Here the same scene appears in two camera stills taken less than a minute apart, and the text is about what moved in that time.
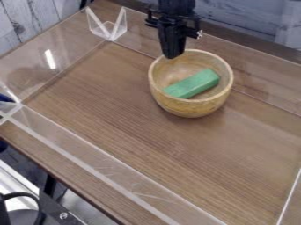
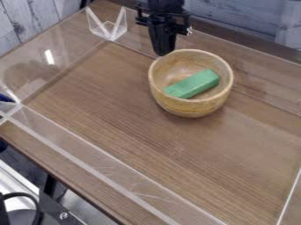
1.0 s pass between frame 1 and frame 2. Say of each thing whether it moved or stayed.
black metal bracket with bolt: stayed
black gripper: moved
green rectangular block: stayed
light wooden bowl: stayed
